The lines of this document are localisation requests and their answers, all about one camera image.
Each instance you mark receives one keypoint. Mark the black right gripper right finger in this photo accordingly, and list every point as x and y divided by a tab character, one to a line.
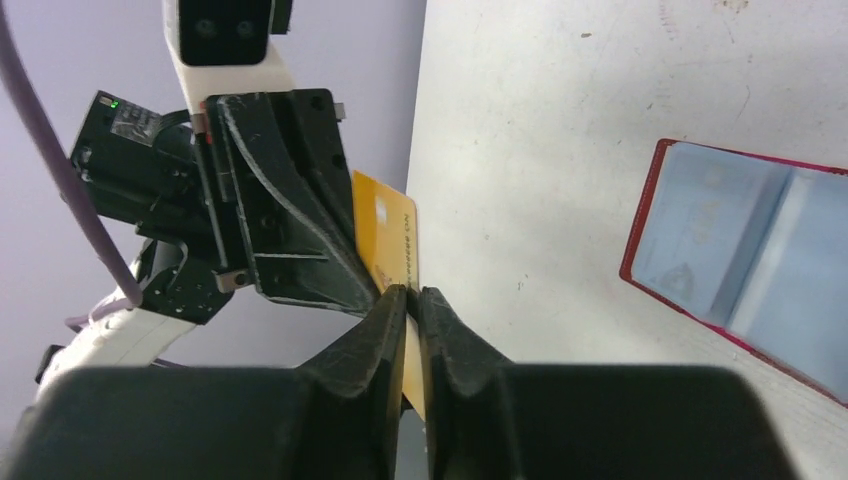
488	417

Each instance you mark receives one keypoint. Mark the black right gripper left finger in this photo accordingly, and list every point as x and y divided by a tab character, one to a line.
334	417

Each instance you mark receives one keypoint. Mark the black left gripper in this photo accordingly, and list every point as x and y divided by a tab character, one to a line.
278	159

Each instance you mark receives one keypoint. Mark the gold card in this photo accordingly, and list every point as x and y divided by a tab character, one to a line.
386	235

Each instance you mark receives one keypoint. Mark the red leather card holder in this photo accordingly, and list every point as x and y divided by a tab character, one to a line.
752	247

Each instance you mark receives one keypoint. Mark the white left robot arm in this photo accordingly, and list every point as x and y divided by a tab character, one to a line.
113	335

